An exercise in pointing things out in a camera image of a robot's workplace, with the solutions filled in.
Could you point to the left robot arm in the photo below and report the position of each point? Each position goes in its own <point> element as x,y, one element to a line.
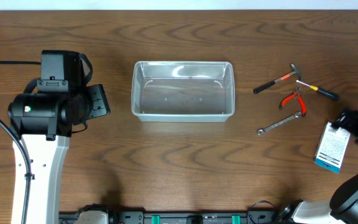
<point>42,120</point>

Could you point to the clear plastic container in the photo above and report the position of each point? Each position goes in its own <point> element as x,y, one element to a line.
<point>183,91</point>

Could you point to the screwdriver black yellow handle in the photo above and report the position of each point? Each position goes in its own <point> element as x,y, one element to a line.
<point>321,91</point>

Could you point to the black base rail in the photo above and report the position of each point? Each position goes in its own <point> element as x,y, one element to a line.
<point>265,216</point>

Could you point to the red handled pliers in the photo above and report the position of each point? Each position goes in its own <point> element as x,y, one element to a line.
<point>295,94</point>

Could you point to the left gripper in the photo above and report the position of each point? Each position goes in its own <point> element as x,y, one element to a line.
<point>97,101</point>

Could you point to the white blue card package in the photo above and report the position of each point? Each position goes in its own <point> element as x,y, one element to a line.
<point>332,148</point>

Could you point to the silver combination wrench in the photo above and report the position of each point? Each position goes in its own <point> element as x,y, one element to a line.
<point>279,123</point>

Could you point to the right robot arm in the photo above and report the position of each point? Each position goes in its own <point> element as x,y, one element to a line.
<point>343,205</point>

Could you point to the small hammer black handle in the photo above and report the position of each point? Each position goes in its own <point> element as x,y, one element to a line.
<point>295,71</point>

